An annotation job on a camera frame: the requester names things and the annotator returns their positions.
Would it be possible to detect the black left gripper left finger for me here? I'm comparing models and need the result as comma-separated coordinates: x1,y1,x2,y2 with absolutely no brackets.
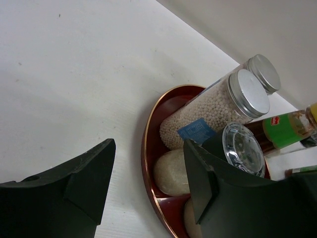
0,139,116,238

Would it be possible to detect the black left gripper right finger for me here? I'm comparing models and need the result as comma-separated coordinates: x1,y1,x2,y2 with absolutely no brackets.
183,140,317,238

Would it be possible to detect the green-label sauce bottle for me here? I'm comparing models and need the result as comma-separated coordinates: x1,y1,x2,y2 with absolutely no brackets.
245,103,317,156
284,165,317,178

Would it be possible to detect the white bead jar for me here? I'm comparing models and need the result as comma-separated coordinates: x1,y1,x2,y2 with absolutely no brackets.
159,69,270,150
201,54,281,95

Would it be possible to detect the small black-capped powder bottle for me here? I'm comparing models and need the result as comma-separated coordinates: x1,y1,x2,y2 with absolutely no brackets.
183,198,203,238

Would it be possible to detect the black-top grinder bottle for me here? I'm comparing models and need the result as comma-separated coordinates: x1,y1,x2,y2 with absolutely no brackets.
153,121,266,196

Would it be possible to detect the red round tray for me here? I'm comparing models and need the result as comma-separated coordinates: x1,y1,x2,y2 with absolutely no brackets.
141,84,204,238

